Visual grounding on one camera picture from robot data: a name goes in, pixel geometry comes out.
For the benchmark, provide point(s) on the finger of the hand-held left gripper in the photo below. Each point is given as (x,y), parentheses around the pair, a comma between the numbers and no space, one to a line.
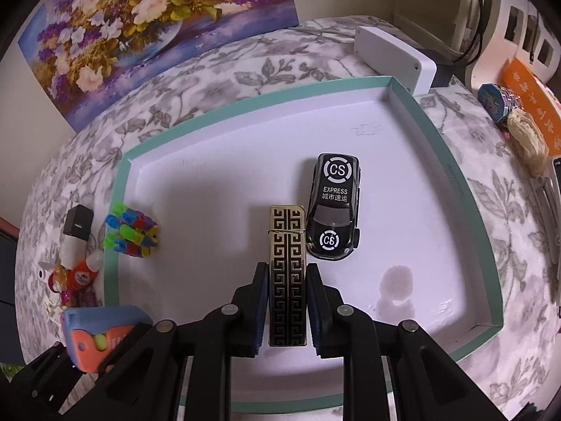
(44,381)

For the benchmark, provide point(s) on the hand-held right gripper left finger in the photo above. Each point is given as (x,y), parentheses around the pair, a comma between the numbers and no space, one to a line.
(261,302)

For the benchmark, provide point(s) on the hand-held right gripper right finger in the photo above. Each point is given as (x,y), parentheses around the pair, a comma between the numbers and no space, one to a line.
(314,302)

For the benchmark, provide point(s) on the gold black patterned lighter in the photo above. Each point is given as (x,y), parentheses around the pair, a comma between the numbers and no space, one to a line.
(287,263)

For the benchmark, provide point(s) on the teal rimmed white tray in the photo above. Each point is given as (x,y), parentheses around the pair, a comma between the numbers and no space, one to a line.
(219,184)

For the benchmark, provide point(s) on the colourful plastic clip toy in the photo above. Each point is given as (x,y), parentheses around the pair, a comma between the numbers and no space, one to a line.
(131,232)

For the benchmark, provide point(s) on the pink red trinket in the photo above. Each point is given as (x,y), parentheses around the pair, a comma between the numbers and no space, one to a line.
(57,280)

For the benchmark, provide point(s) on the small white roll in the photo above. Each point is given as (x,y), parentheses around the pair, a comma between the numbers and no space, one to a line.
(46,272)

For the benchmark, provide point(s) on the red glue bottle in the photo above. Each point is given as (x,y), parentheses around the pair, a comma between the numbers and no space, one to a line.
(81,277)

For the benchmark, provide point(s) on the black toy car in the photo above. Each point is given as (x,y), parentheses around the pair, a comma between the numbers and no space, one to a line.
(333,193)

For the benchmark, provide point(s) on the dark bedside furniture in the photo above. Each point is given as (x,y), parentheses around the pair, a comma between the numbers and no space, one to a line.
(6,272)

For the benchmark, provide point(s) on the black cube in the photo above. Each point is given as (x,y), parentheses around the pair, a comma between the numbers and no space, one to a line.
(78,221)

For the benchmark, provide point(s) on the grey floral bedspread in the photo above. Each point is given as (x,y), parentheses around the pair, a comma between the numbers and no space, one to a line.
(219,74)

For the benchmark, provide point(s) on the white plastic box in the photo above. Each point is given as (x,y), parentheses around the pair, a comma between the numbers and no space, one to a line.
(390,52)

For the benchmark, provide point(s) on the cream yarn bundle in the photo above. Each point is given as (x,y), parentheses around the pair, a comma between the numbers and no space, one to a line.
(528,136)

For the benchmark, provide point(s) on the orange box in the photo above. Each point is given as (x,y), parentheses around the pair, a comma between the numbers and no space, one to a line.
(534,92)

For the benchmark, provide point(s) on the flower painting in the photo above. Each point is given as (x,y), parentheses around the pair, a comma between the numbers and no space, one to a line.
(131,8)

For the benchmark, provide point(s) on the white shelf unit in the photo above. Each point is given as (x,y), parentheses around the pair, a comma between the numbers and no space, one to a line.
(495,30)

